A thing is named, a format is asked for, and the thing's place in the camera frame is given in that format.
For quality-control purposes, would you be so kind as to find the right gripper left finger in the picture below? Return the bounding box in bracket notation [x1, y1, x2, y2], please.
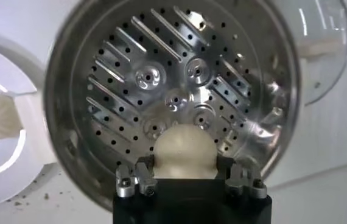
[114, 154, 158, 199]

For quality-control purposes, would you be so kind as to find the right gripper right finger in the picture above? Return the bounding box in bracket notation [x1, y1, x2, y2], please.
[217, 154, 268, 200]

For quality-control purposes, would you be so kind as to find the glass lid with cream handle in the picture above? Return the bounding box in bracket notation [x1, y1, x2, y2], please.
[278, 0, 347, 106]

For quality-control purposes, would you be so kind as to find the perforated steel steamer basket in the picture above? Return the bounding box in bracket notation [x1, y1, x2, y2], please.
[44, 0, 302, 212]

